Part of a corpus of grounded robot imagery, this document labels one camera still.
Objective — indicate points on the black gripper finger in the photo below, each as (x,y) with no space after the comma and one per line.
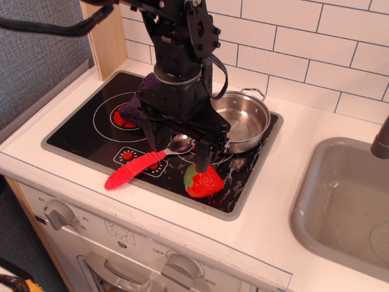
(157,133)
(205,151)

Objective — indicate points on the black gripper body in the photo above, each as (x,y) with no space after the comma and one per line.
(186,110)

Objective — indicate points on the stainless steel bowl pot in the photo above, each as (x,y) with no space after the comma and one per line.
(248,116)

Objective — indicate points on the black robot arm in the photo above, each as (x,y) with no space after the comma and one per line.
(184,39)

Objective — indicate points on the purple folded towel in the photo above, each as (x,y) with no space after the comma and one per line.
(130,112)

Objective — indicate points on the red toy strawberry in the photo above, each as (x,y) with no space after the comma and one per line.
(200,185)

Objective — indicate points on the black toy stovetop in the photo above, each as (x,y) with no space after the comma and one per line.
(94,135)

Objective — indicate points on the grey right oven knob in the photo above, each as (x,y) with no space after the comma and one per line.
(181,270)

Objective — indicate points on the grey oven knob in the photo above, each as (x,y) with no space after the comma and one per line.
(58,214)
(181,270)

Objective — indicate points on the grey left oven knob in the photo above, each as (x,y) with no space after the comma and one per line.
(58,214)

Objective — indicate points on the grey sink basin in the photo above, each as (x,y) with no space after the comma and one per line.
(341,209)

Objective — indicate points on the grey faucet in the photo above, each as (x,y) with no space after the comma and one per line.
(379,147)

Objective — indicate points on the yellow black object corner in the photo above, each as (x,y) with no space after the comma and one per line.
(18,284)

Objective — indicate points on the red handled metal spoon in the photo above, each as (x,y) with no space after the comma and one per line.
(180,144)

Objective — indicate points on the grey oven door handle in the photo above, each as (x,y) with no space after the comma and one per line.
(109,276)

